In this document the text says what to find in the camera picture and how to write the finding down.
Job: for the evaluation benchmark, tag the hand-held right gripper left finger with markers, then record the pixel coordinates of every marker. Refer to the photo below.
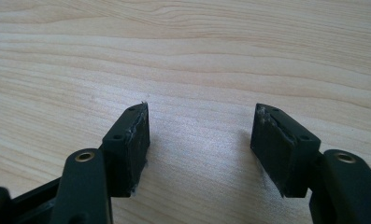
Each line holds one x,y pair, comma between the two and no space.
124,155

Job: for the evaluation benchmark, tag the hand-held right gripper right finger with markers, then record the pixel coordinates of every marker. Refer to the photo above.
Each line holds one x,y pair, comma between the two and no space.
286,155

